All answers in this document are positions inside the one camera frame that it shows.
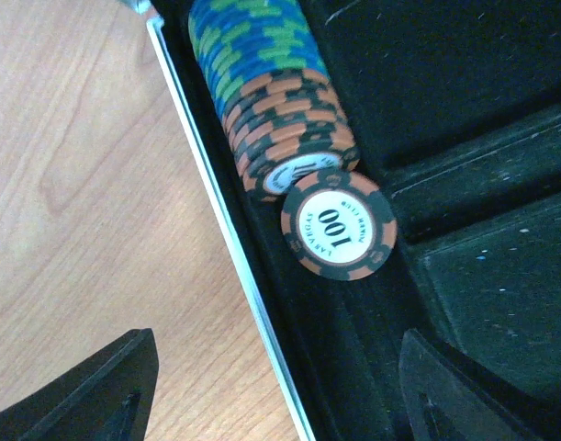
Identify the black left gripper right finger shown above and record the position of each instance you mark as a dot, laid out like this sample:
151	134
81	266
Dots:
444	403

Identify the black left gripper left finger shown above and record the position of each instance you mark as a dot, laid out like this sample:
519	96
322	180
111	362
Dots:
108	396

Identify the black poker chip stack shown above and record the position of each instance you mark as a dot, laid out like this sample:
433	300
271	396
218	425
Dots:
338	224

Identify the aluminium poker case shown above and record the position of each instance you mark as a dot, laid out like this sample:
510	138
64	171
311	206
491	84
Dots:
456	107

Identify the brown poker chip stack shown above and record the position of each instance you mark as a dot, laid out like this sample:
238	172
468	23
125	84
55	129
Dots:
284	125

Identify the blue poker chip stack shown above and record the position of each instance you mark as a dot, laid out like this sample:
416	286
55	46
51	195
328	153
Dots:
236	41

